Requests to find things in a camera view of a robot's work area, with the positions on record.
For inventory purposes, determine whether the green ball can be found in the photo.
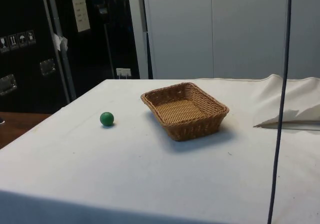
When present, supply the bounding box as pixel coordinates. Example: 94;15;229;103
99;111;115;128

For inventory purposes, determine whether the brown wicker basket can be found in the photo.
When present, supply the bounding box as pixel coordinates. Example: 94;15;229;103
140;82;231;142

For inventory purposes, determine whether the pale locker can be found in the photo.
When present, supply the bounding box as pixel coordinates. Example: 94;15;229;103
126;0;213;80
211;0;320;80

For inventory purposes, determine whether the black cabinet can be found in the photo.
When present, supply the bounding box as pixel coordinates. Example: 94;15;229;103
0;0;141;114

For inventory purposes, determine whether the white wall socket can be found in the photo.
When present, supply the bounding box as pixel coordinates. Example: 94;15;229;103
115;67;132;79

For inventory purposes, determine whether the black cable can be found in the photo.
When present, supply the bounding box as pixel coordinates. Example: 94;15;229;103
266;0;293;224

